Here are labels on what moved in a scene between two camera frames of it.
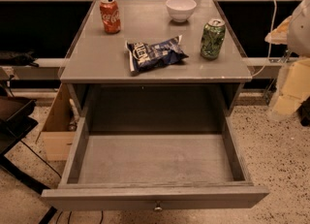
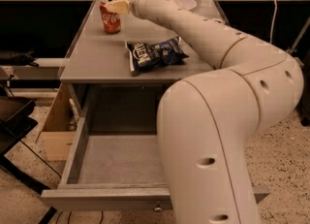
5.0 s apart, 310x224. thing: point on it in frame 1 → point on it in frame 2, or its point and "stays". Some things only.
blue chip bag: [144, 56] stays
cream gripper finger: [294, 87] → [145, 4]
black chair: [15, 122] stays
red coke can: [110, 16] stays
